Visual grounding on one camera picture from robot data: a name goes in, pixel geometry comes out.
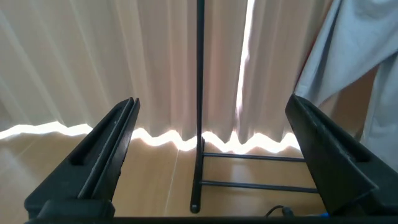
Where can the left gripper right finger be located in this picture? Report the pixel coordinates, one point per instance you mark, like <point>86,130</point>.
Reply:
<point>339,174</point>

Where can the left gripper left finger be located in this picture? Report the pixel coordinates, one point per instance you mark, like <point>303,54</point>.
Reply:
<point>68,183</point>

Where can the beige curtain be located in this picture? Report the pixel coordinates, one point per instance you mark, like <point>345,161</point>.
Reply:
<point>93,46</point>

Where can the pale grey shorts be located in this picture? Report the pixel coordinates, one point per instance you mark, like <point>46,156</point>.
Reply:
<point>357,46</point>

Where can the black clothes rack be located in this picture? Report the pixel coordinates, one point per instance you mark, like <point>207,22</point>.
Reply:
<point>200,93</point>

